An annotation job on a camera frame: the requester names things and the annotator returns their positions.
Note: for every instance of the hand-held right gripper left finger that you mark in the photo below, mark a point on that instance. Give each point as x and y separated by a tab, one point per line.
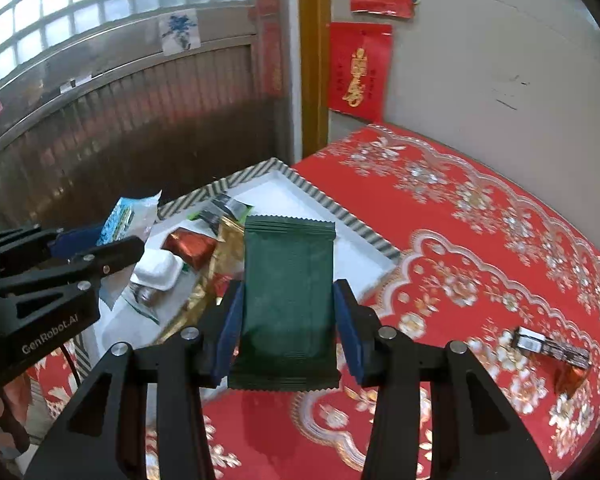
230	330

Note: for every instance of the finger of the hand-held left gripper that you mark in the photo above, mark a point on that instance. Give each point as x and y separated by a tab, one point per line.
75	242
115	255

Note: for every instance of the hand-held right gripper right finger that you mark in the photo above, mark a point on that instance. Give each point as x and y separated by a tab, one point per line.
347	330

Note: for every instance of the light blue snack packet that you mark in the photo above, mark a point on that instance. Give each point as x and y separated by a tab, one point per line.
125	217

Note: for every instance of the dark green snack packet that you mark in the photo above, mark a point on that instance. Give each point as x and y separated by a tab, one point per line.
285	300

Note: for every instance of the red gold snack packet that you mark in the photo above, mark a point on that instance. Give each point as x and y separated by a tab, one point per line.
572	379
190	247

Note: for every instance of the gold foil snack packet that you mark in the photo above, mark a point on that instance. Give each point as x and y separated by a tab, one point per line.
230	250

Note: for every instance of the striped cardboard box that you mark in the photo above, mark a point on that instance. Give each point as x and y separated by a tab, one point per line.
290	195

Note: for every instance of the white plastic cup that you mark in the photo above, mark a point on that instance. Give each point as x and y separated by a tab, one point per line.
155	270

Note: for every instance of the clear wrapped snack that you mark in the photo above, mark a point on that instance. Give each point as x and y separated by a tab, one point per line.
142	300

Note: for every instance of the green black small packet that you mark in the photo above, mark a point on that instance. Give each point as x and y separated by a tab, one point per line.
215	212

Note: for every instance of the brown metal door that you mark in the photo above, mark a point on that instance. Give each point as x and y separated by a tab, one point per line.
130	135

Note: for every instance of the red floral tablecloth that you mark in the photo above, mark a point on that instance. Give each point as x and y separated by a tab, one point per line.
479	260

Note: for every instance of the dark striped snack packet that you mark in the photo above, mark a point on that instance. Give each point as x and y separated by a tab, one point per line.
549	346

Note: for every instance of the blue flower sticker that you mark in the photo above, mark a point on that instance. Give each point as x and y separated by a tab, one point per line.
180	30

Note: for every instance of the red paper strip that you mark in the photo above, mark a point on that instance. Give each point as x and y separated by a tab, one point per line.
270	25

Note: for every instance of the red wall poster gold print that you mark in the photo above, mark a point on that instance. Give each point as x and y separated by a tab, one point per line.
360	70

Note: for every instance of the yellow wooden door frame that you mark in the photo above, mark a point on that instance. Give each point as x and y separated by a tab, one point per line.
315	60

